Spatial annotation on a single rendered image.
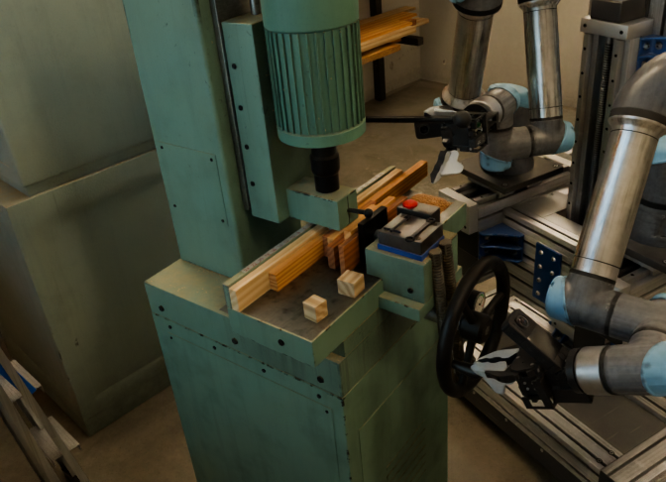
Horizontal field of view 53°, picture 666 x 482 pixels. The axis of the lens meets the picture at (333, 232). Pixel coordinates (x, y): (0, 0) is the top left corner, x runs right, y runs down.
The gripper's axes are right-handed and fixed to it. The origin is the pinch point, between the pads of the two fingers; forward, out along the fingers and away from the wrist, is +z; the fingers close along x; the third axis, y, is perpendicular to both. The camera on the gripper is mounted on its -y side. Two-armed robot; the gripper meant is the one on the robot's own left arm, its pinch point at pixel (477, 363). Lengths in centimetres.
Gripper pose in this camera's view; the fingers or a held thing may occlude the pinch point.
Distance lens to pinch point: 125.7
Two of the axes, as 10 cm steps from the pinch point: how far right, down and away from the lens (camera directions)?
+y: 4.7, 8.5, 2.2
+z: -6.5, 1.7, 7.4
